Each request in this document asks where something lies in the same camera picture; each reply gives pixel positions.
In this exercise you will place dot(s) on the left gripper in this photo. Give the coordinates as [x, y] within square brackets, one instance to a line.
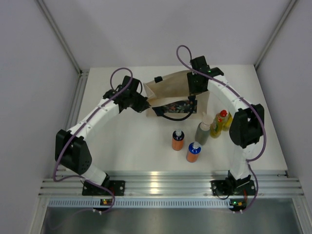
[143, 104]

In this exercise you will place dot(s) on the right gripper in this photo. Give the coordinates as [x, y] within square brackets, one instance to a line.
[193, 89]

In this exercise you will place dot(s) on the canvas tote bag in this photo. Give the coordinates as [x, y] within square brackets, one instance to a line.
[170, 94]

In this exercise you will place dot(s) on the yellow dish soap red cap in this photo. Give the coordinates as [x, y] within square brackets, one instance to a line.
[218, 123]

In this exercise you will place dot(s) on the grey bottle beige cap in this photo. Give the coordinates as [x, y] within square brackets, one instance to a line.
[203, 130]

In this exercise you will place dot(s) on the orange bottle dark blue cap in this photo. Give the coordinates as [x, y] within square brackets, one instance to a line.
[178, 140]

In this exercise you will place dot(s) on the orange bottle bright blue cap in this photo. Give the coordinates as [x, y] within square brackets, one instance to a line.
[193, 152]

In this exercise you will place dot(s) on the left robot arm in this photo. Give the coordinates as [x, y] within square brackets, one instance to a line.
[71, 149]

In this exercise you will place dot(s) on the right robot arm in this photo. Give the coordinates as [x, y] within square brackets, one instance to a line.
[246, 129]

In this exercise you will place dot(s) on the left aluminium frame post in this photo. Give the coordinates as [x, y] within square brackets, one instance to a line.
[59, 35]

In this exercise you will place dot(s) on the aluminium frame post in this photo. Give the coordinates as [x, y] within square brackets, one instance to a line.
[291, 4]
[59, 35]

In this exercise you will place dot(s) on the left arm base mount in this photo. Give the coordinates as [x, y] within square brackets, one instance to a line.
[117, 187]

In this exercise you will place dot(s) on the aluminium mounting rail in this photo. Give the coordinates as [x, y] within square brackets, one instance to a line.
[170, 184]

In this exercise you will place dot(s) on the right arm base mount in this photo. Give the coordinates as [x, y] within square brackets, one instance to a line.
[225, 188]

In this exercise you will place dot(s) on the right aluminium frame post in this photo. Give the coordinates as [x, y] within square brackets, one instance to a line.
[291, 4]

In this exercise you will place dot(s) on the slotted cable duct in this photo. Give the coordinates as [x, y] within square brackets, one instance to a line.
[139, 203]

